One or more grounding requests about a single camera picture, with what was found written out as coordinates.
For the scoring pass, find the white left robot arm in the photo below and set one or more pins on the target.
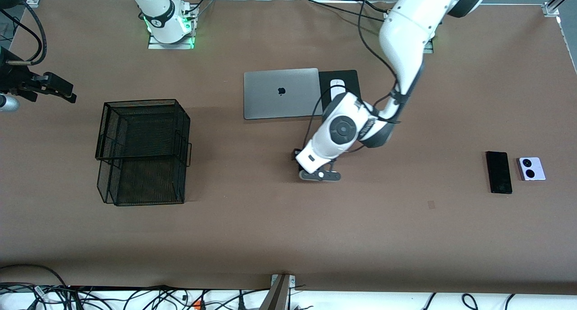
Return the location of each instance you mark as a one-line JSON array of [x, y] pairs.
[[405, 30]]

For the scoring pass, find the silver closed laptop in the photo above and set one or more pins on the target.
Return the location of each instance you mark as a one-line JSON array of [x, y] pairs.
[[270, 98]]

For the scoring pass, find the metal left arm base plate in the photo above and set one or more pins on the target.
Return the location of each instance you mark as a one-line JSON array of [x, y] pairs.
[[430, 46]]

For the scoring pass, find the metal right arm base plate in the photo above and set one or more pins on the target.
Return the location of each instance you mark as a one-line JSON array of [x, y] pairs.
[[171, 45]]

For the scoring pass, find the black two-tier mesh tray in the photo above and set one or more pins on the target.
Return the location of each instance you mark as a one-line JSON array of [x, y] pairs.
[[148, 181]]

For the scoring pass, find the black slab smartphone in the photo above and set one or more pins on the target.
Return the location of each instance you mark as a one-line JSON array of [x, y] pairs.
[[499, 172]]

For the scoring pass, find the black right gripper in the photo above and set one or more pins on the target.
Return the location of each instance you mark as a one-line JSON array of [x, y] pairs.
[[10, 77]]

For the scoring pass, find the grey metal camera mount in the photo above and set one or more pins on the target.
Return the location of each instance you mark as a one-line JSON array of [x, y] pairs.
[[277, 294]]

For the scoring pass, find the white computer mouse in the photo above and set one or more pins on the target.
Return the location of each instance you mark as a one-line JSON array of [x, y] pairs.
[[338, 84]]

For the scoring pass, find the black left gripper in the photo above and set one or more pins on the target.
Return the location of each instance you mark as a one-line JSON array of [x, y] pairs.
[[294, 154]]

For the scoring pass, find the lilac flip phone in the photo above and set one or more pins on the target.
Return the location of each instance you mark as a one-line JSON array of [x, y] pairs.
[[532, 169]]

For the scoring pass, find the black mouse pad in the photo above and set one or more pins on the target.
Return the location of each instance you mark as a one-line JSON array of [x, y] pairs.
[[354, 78]]

